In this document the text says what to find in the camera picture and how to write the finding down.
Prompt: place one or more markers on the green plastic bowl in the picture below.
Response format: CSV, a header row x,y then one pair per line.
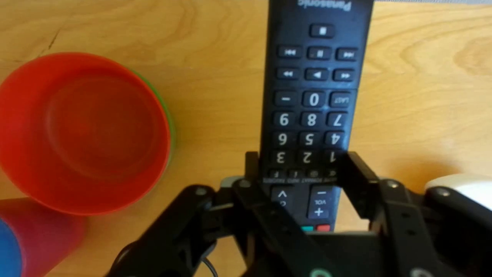
x,y
167,120

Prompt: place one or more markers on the black Panasonic remote control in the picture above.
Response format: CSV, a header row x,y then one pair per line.
x,y
312,92

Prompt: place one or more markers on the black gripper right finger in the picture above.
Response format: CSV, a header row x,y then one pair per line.
x,y
409,231

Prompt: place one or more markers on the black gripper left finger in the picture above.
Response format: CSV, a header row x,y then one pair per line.
x,y
224,224

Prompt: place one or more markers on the blue plastic cup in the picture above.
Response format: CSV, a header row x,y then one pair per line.
x,y
9,251

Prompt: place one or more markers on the red plastic bowl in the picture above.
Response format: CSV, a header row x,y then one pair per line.
x,y
81,132

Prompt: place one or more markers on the magenta plastic cup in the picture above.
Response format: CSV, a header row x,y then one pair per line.
x,y
47,235

